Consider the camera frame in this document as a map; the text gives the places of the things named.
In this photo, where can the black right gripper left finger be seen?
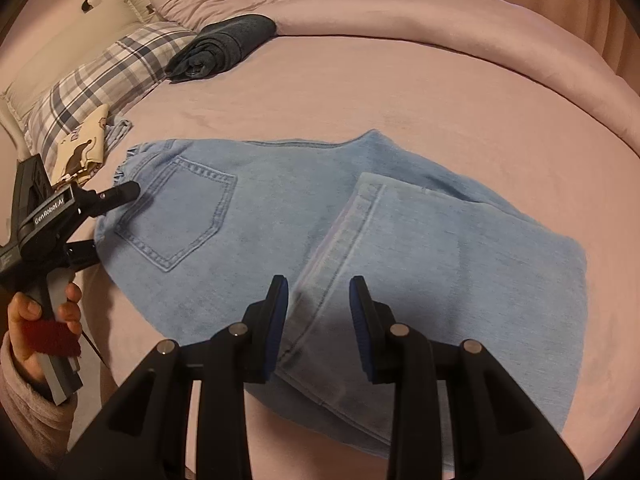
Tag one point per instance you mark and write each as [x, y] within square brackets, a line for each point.
[265, 321]

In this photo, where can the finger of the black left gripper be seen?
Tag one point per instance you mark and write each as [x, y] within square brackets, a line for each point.
[94, 204]
[81, 254]

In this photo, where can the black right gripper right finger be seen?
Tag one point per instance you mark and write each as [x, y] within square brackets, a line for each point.
[372, 321]

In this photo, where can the light blue denim pants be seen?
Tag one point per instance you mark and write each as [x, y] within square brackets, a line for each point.
[216, 220]

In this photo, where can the pink sleeve left forearm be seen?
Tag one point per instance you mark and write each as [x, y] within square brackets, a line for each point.
[43, 426]

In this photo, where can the left hand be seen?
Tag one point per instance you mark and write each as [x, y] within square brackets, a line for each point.
[29, 334]

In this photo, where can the cream cat print cloth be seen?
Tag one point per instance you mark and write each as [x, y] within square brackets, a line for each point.
[83, 151]

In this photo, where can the plaid pillow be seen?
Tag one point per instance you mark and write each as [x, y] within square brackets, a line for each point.
[119, 77]

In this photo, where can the beige headboard cushion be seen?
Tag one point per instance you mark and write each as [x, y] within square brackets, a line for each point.
[81, 42]

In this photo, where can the dark folded jeans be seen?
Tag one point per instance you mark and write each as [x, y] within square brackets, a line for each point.
[221, 46]

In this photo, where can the pink folded duvet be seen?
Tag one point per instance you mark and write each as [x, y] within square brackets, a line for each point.
[493, 30]

